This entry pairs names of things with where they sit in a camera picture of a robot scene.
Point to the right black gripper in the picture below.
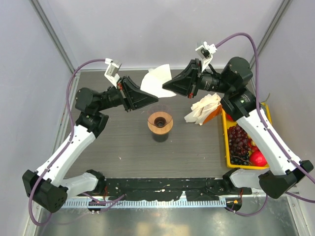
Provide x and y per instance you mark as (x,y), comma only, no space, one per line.
(181,84)

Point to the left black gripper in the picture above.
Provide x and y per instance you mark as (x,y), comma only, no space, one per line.
(133,97)

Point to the white paper sheet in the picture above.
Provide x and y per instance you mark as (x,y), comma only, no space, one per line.
(153,81)

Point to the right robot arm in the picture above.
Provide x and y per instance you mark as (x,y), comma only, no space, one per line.
(285,168)

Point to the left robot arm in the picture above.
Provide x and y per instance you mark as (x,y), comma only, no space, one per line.
(87,128)

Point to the white coffee filter stack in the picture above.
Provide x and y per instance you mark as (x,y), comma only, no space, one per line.
(201,109)

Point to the red apple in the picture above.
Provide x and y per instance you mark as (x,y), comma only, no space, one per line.
(228,117)

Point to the yellow plastic tray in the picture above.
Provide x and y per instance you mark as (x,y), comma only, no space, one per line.
(226,125)

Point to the dark red grape bunch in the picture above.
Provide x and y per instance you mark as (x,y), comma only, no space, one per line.
(239,146)

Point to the small red cherries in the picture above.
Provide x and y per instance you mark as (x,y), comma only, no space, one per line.
(252,145)

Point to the red pepper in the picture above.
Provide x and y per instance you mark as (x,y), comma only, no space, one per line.
(257,159)

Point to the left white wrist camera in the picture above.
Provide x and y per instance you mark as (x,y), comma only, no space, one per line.
(111,72)

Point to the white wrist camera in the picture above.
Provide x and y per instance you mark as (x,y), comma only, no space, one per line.
(205,51)
(111,72)

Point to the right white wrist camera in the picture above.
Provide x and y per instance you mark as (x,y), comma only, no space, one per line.
(205,51)

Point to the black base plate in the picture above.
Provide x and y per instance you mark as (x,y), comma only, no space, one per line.
(167,189)

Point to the white slotted cable duct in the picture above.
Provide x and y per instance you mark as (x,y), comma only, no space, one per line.
(180,203)

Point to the aluminium frame rail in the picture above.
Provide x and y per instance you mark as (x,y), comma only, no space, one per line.
(52,193)

